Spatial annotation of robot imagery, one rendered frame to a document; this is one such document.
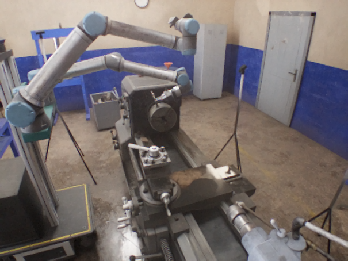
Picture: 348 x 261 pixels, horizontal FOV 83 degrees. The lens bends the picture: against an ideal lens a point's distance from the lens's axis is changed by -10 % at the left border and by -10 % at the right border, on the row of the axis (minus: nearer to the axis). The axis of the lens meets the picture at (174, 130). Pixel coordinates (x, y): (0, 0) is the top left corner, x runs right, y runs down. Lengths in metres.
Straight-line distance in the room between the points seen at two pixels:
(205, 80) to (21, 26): 4.16
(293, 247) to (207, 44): 4.81
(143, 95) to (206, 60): 3.49
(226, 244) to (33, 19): 5.06
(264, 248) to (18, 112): 1.29
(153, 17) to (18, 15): 2.77
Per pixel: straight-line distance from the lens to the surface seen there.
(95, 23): 1.21
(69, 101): 5.52
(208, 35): 5.33
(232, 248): 1.46
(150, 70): 1.72
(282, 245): 0.99
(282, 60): 4.83
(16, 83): 1.88
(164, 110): 1.94
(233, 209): 1.09
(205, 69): 5.43
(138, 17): 5.31
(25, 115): 1.30
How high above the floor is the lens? 1.92
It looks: 28 degrees down
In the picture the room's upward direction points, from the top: straight up
